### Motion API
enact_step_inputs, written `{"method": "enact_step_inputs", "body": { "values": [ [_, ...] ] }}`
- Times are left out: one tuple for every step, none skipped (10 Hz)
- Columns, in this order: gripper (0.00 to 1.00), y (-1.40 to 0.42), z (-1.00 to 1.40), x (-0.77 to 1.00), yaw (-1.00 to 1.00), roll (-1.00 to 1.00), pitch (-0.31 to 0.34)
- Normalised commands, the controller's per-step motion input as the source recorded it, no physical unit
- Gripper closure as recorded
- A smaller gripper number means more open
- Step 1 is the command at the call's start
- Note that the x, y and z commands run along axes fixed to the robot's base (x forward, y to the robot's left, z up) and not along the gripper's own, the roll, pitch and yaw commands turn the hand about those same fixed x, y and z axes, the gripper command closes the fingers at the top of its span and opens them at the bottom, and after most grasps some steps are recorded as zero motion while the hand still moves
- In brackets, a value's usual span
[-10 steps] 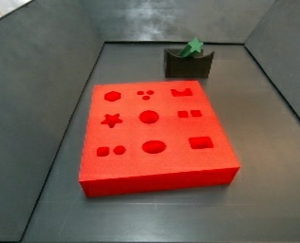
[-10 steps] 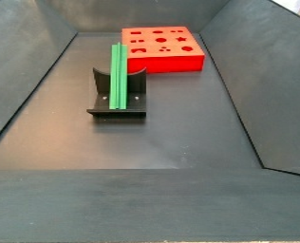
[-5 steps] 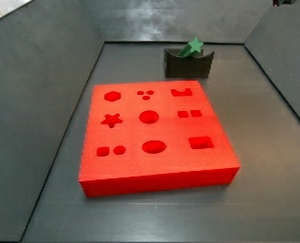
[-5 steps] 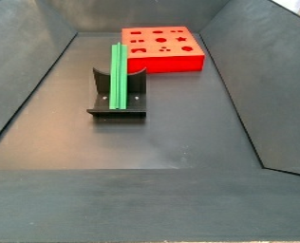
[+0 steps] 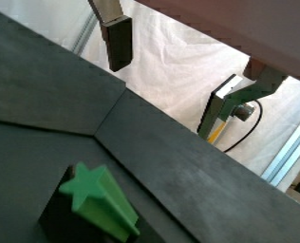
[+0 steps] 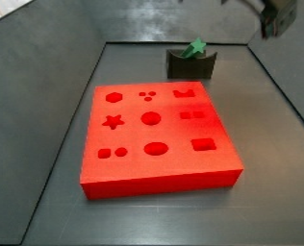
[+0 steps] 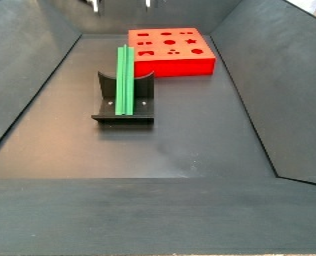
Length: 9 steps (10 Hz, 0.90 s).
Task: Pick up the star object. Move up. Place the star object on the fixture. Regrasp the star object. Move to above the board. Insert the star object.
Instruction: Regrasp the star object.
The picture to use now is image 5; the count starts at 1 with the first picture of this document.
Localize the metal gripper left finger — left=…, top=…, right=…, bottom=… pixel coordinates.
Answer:
left=87, top=0, right=134, bottom=71

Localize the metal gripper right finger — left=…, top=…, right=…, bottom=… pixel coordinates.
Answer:
left=197, top=58, right=288, bottom=140

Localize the green star prism bar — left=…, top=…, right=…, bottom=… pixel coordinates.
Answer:
left=59, top=162, right=139, bottom=243

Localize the black curved fixture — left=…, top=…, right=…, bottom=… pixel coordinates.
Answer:
left=38, top=164, right=166, bottom=243

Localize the white backdrop cloth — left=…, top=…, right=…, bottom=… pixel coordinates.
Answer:
left=0, top=0, right=300, bottom=175

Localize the black cable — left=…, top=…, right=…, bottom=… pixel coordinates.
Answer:
left=222, top=99, right=264, bottom=154

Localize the aluminium frame profile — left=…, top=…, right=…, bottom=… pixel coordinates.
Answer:
left=261, top=124, right=300, bottom=186

